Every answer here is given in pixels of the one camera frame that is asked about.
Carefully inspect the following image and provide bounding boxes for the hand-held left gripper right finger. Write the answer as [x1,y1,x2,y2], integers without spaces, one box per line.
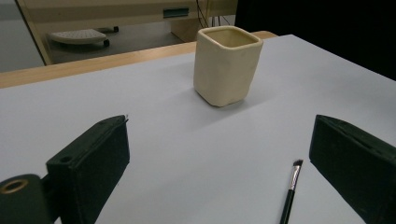
[308,114,396,224]

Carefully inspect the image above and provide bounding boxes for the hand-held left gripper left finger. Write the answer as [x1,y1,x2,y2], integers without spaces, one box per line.
[46,114,131,224]

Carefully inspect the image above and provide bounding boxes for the black makeup brush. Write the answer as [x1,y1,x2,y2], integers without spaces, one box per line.
[278,159,304,224]

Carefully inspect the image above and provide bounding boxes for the cream square ceramic cup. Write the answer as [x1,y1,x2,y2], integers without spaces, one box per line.
[192,25,264,108]

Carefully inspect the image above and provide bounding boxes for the white paper sheet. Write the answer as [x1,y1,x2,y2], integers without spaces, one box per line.
[0,34,396,224]

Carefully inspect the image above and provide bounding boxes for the white perforated footrest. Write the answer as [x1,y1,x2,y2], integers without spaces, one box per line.
[48,26,120,49]

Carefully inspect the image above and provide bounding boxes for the beige desk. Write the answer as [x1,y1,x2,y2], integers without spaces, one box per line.
[15,0,239,66]

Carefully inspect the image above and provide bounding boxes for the black cables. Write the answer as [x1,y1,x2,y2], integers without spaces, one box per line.
[195,0,230,30]

